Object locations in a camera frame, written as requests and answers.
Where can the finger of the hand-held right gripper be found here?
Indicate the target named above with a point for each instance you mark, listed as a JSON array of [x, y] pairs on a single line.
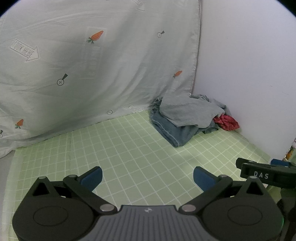
[[280, 162]]

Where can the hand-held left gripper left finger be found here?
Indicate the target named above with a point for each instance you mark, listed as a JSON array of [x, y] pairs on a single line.
[[92, 179]]

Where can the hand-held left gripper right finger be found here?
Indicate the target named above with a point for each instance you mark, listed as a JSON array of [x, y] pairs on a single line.
[[203, 179]]

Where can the blue-grey knit garment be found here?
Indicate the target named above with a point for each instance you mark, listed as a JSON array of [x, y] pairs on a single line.
[[172, 132]]

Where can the light grey garment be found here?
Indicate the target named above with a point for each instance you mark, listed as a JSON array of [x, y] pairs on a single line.
[[189, 111]]

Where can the colourful packets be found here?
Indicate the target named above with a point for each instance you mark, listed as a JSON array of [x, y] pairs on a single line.
[[291, 150]]

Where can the green checked mat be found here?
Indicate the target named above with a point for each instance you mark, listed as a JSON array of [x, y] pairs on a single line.
[[143, 150]]

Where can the red patterned cloth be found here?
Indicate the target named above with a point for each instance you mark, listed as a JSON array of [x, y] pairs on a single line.
[[226, 121]]

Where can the carrot print quilt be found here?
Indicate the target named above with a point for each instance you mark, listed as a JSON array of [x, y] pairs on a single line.
[[92, 76]]

